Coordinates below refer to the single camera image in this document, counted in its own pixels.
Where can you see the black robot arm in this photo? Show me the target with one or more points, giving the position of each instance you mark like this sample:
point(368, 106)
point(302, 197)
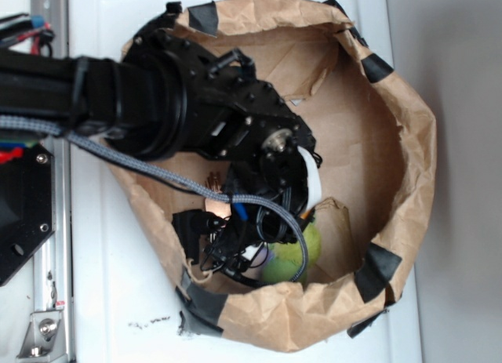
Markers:
point(170, 95)

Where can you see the silver corner bracket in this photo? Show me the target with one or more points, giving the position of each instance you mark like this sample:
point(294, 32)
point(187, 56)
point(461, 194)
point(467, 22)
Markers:
point(42, 342)

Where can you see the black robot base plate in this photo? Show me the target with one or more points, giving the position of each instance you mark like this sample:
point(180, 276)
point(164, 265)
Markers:
point(26, 206)

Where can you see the aluminium extrusion rail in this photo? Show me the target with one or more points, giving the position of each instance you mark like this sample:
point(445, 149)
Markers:
point(52, 262)

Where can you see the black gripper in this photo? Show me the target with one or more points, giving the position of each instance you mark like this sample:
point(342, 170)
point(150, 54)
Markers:
point(273, 204)

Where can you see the silver key bunch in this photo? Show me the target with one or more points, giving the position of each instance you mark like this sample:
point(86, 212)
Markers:
point(218, 208)

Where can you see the green plush toy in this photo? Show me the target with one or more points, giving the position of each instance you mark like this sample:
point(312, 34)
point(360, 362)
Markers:
point(286, 259)

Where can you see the brown paper bag bin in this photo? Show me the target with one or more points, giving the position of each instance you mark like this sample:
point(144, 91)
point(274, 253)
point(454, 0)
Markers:
point(377, 138)

